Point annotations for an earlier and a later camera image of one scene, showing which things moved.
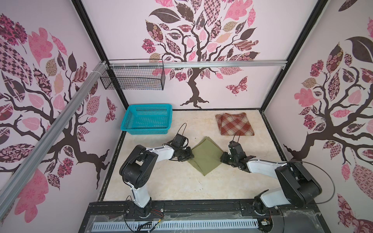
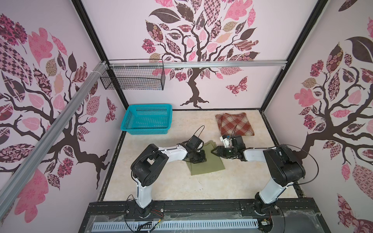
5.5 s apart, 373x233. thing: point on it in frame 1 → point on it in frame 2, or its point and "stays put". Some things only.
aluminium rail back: (156, 65) stays put
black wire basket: (134, 77) stays put
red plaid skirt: (231, 123) stays put
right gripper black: (223, 157) → (218, 152)
